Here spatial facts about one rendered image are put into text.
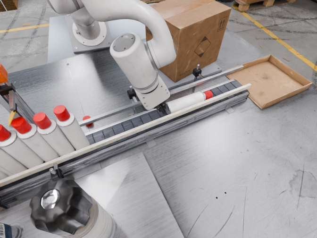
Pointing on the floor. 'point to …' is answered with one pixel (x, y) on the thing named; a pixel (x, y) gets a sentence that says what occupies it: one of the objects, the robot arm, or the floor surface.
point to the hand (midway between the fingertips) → (161, 107)
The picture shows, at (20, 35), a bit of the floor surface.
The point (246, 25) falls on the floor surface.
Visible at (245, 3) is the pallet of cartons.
